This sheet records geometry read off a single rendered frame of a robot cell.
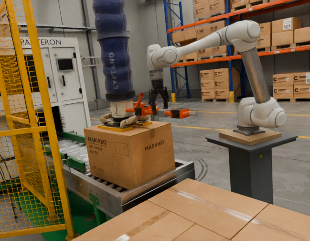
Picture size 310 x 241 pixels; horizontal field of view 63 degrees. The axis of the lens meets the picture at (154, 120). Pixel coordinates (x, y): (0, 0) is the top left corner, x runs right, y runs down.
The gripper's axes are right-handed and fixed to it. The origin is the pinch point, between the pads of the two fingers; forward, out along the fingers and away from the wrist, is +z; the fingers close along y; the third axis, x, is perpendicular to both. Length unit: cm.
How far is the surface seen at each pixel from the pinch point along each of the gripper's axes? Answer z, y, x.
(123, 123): 7.5, 13.0, -24.7
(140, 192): 51, 21, -5
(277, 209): 54, -16, 67
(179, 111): -1.3, 5.7, 22.2
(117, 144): 21.2, 20.3, -25.4
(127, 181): 47, 20, -20
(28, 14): -76, 44, -82
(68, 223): 92, 44, -81
